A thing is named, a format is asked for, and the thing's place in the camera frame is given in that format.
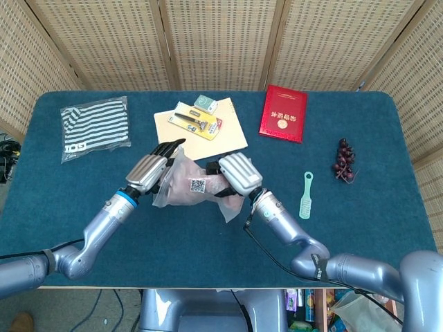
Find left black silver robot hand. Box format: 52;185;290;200
124;138;187;199

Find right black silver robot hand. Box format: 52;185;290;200
206;151;263;199

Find frosted plastic zip bag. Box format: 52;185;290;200
152;145;245;224

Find pink garment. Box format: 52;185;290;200
169;157;243;212

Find striped garment in clear bag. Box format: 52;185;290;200
60;95;133;165

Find clear plastic bag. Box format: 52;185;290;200
332;292;399;332

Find yellow manila envelope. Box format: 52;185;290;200
153;97;249;162

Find razor in yellow blister pack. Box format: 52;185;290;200
167;109;224;142

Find red certificate booklet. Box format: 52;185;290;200
258;84;309;144

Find mint green comb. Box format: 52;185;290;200
298;172;315;220

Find small green white box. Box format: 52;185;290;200
193;94;219;114

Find blue felt table cover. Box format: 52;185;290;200
0;90;439;290

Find purple grape bunch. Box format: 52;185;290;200
331;138;361;185

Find woven rattan folding screen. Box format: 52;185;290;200
0;0;443;222

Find grey robot torso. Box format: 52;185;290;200
138;288;288;332

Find colourful packages under table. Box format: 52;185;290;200
284;288;335;332

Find brown shoe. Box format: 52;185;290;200
8;311;35;332

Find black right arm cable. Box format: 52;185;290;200
243;214;404;326

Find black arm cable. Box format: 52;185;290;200
0;238;86;261
243;214;404;326

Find blue floor cable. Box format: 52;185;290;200
79;289;126;332

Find tangled floor cables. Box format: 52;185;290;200
0;133;22;184

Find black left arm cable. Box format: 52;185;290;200
0;238;86;261

